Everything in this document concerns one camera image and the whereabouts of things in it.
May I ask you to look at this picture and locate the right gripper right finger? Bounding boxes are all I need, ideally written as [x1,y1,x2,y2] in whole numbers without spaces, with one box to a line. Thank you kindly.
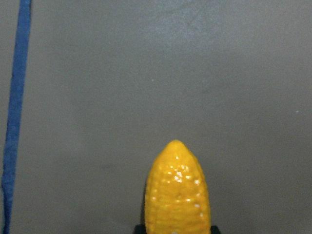
[210,225,221,234]

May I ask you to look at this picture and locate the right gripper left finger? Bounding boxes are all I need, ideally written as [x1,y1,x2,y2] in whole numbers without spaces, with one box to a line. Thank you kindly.
[134,224,146,234]

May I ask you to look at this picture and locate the yellow toy corn cob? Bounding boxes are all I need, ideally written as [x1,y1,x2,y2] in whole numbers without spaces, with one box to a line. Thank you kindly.
[144,140,211,234]

